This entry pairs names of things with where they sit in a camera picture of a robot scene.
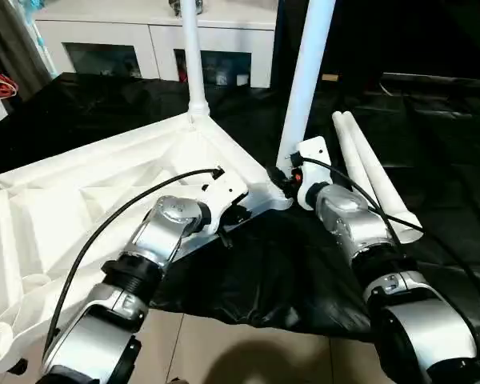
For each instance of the white plastic table leg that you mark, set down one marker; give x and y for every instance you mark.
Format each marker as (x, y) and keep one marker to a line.
(304, 80)
(194, 60)
(350, 152)
(384, 188)

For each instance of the white plastic table top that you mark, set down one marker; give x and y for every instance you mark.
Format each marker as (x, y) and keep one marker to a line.
(84, 192)

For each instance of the red bottle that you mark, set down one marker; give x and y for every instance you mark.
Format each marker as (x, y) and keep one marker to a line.
(180, 70)

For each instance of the black plastic mat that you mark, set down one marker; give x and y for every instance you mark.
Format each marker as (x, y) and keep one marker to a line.
(444, 160)

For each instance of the large black box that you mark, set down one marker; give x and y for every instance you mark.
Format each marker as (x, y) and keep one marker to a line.
(356, 36)

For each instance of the black flat monitor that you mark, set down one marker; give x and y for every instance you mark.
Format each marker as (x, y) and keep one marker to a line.
(444, 84)

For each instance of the black tangled bundle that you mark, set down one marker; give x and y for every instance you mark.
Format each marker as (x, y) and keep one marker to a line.
(200, 5)

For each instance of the white cabinet with glass doors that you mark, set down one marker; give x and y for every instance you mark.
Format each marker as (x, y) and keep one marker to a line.
(124, 36)

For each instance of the grey curtain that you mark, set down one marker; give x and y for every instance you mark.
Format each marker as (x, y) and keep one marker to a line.
(12, 40)

